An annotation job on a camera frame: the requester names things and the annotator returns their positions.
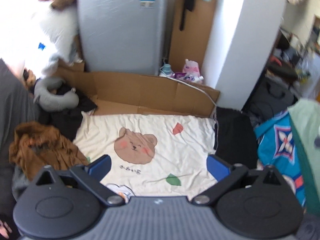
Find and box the black jacket with patterned lining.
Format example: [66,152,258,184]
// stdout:
[215,107,258,169]

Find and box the black clothes pile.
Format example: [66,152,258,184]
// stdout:
[38,89,97,141]

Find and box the blue patterned storage bag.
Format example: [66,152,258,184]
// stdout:
[254,110,306,206]

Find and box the brown fuzzy garment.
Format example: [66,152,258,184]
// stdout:
[9,121,89,181]

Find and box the white bear print bedsheet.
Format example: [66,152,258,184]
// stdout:
[73,114,217,200]

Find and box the brown cardboard sheet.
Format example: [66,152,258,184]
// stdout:
[55,66,220,118]

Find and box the dark grey backpack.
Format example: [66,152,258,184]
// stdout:
[246,76,298,121]

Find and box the grey neck pillow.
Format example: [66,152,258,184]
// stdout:
[34,76,79,112]

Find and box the light green fabric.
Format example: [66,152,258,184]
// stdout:
[289,99,319,216]

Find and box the pink detergent bag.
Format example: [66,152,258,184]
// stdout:
[175,59,204,83]

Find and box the teal bottle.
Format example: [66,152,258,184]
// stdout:
[159,63,175,78]

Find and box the upright brown cardboard panel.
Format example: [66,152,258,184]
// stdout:
[168,0,217,72]

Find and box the grey refrigerator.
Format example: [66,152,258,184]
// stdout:
[77,0,168,75]

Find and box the white cable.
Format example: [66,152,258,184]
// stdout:
[159,69,218,110]

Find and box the black hanging strap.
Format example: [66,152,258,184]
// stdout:
[179,0,196,32]

